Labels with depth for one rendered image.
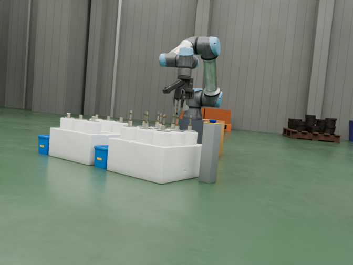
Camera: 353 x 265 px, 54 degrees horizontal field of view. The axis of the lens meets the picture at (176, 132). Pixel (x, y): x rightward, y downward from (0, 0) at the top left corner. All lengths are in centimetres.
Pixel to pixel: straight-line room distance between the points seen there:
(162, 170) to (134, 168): 18
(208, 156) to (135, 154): 38
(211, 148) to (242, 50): 712
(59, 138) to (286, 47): 721
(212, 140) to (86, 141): 74
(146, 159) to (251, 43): 730
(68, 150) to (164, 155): 74
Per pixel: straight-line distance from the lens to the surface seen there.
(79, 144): 214
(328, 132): 719
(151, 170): 174
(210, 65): 238
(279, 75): 875
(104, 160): 199
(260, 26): 894
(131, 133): 189
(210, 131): 180
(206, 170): 182
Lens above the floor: 37
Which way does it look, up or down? 4 degrees down
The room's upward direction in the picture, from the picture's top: 5 degrees clockwise
